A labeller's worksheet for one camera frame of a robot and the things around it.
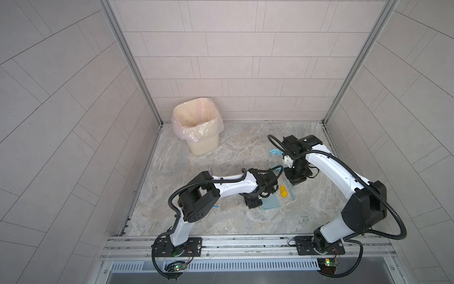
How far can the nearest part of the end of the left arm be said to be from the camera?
0.62 meters

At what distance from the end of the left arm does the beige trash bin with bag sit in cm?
31

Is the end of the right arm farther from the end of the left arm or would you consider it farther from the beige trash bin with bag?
the beige trash bin with bag

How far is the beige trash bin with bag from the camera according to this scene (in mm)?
824

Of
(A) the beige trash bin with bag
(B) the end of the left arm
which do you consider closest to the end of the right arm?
(B) the end of the left arm
